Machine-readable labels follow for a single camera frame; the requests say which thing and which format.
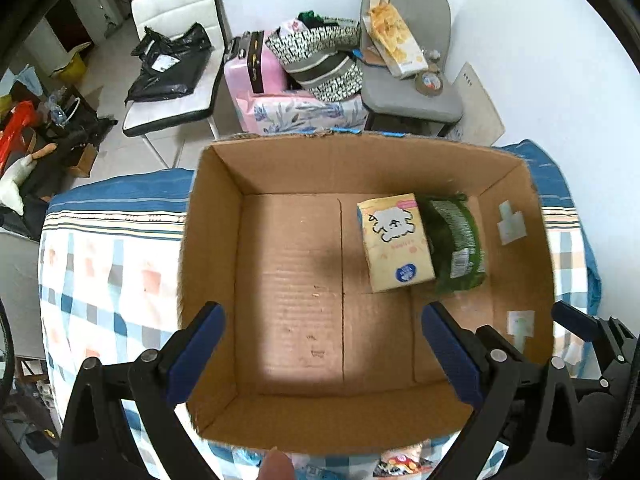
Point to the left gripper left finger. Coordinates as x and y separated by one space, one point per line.
184 357

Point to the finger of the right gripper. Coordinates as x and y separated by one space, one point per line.
580 324

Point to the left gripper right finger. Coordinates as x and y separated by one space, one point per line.
458 351

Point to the green snack bag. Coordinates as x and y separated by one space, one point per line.
454 238

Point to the yellow tissue pack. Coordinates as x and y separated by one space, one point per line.
395 242

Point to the orange cartoon snack bag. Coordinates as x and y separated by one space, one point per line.
403 462

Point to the person's left hand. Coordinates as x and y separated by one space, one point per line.
276 465

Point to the plaid checkered blanket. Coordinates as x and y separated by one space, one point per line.
108 275

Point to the open cardboard box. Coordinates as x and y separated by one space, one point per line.
312 360

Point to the floral pillow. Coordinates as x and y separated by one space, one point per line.
299 112

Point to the tape roll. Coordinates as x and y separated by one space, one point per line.
429 83

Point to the black bag on chair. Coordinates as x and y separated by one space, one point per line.
170 68

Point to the pink suitcase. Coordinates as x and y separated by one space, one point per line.
261 92

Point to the red plastic bag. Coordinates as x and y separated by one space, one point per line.
23 115

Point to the patterned tote bag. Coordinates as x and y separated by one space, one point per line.
317 52

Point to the yellow snack box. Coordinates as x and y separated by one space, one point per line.
391 36

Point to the white padded chair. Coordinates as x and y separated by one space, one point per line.
172 18

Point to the grey chair by wall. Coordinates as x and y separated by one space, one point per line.
383 94

